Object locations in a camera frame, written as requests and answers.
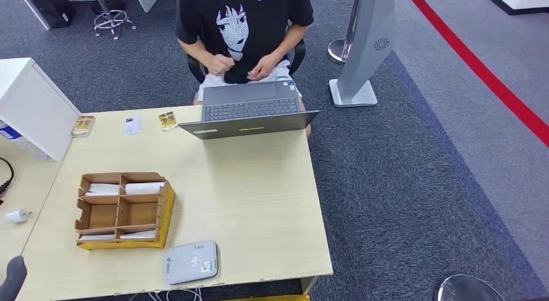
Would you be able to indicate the grey kiosk stand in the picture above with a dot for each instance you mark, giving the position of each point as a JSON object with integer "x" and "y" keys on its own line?
{"x": 369, "y": 41}

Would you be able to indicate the white ID card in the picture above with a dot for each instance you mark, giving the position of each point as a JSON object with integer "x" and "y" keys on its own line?
{"x": 133, "y": 125}

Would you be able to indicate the white cabinet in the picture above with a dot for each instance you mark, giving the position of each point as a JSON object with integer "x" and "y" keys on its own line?
{"x": 38, "y": 110}

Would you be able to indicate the red floor tape line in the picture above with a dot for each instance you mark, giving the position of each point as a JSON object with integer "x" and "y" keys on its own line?
{"x": 480, "y": 69}

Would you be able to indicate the dark grey laptop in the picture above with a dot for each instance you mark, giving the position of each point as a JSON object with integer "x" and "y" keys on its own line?
{"x": 248, "y": 125}

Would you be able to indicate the person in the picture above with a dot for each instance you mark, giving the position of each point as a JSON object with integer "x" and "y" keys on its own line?
{"x": 274, "y": 16}

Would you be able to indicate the person's right hand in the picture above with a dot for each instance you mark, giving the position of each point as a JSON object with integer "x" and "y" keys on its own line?
{"x": 221, "y": 64}

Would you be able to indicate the chrome dome base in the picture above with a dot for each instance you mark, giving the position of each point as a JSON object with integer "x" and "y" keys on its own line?
{"x": 467, "y": 290}

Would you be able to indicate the chrome stool base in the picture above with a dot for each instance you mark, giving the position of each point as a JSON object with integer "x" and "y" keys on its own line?
{"x": 110, "y": 20}

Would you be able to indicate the person's left forearm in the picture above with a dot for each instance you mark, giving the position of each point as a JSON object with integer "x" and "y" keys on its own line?
{"x": 291, "y": 44}

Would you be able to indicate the person's left hand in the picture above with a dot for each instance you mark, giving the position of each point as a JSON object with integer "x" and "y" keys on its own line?
{"x": 265, "y": 68}

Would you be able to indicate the chrome stanchion post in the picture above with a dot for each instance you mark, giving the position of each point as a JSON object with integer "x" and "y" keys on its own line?
{"x": 339, "y": 50}

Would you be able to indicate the black bag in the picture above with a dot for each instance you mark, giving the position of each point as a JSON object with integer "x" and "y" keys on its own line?
{"x": 50, "y": 6}

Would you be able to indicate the person's right forearm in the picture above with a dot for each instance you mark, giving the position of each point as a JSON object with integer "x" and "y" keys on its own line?
{"x": 195, "y": 50}

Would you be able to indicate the white charger plug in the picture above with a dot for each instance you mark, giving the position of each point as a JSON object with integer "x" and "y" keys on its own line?
{"x": 16, "y": 215}

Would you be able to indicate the gold room key card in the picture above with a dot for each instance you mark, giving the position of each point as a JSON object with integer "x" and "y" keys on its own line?
{"x": 168, "y": 121}

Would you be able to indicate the grey card reader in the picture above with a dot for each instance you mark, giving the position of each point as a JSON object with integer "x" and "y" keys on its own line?
{"x": 191, "y": 263}

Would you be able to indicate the clear water bottle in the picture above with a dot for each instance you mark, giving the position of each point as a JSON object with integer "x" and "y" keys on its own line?
{"x": 17, "y": 138}

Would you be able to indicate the white card stack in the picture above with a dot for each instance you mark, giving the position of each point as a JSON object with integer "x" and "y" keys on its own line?
{"x": 104, "y": 189}
{"x": 144, "y": 187}
{"x": 96, "y": 237}
{"x": 138, "y": 235}

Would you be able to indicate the brown cardboard divider box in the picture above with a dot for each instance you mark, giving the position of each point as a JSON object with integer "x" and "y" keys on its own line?
{"x": 167, "y": 213}

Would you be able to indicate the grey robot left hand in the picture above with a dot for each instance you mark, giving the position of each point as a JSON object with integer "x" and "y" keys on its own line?
{"x": 13, "y": 277}

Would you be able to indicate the gold card pack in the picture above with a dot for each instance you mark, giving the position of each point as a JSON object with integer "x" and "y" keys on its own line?
{"x": 83, "y": 126}

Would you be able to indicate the black office chair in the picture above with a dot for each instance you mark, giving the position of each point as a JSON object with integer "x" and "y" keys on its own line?
{"x": 299, "y": 59}

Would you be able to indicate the yellow box edge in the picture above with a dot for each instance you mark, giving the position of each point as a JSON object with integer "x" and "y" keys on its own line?
{"x": 274, "y": 298}

